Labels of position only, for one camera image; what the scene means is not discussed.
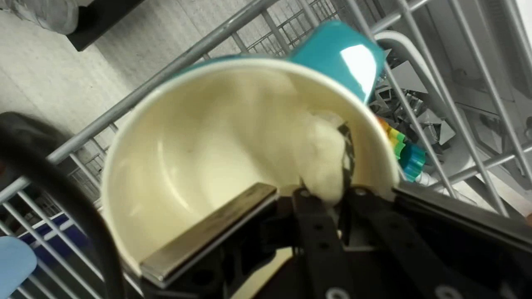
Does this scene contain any black cable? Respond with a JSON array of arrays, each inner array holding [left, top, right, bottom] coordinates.
[[0, 112, 127, 299]]

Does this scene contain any colourful toy piece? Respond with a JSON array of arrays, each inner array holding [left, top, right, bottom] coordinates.
[[380, 119, 428, 183]]

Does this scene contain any light blue plastic cup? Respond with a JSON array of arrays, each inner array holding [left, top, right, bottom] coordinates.
[[0, 237, 37, 299]]

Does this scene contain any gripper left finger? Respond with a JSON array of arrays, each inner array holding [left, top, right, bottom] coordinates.
[[140, 183, 278, 290]]

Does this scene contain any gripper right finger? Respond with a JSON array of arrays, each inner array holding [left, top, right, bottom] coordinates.
[[395, 185, 532, 255]]

